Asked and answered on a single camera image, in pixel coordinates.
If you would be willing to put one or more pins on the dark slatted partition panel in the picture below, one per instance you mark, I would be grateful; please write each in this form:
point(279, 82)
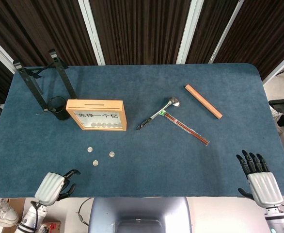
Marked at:
point(265, 29)
point(47, 29)
point(212, 24)
point(139, 29)

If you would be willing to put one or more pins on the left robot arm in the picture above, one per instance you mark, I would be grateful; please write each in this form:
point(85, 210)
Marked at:
point(29, 219)

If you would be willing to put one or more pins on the white sneaker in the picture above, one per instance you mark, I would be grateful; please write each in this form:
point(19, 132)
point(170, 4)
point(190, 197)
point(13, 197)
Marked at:
point(1, 211)

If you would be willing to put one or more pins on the black equipment bar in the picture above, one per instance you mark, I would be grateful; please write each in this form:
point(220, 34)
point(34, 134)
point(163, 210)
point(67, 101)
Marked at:
point(282, 100)

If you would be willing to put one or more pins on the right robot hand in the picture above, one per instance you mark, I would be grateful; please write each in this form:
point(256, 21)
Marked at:
point(265, 187)

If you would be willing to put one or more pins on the black mesh pen cup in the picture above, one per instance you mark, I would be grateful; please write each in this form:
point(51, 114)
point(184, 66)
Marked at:
point(62, 114)

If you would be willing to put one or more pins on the grey robot torso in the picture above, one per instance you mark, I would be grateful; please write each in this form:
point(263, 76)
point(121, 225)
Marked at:
point(142, 213)

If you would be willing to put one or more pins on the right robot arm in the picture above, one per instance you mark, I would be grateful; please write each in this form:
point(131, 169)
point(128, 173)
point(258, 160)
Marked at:
point(277, 222)

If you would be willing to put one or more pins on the blue table cloth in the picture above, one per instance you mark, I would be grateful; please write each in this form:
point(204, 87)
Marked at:
point(156, 170)

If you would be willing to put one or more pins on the wooden frame coin bank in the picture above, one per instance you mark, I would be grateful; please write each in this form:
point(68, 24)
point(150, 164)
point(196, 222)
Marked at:
point(96, 104)

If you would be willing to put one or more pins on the black metal bracket stand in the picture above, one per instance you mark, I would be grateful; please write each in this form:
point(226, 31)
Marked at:
point(64, 75)

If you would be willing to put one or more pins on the packaged red chopsticks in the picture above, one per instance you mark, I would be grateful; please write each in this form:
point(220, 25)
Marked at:
point(185, 129)

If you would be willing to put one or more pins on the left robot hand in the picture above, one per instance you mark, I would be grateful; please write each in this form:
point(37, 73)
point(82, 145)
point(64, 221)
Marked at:
point(50, 187)

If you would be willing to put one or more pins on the white shoe with black sock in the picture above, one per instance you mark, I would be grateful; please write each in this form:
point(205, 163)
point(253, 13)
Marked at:
point(283, 120)

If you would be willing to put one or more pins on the brown cardboard box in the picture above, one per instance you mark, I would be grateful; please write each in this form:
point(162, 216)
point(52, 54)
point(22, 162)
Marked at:
point(50, 226)

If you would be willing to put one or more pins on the long wooden block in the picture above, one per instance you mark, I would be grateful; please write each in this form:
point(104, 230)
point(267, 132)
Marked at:
point(204, 101)

